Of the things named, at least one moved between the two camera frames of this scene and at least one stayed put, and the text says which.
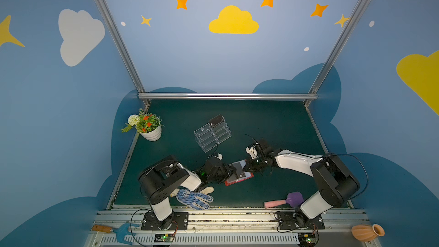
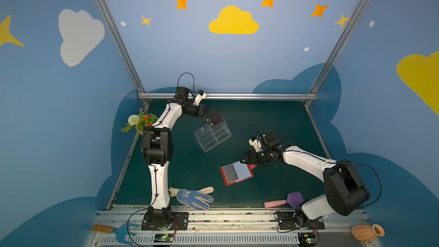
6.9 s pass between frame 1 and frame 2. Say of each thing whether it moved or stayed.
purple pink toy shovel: stayed
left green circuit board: stayed
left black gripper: moved
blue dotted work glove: stayed
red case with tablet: stayed
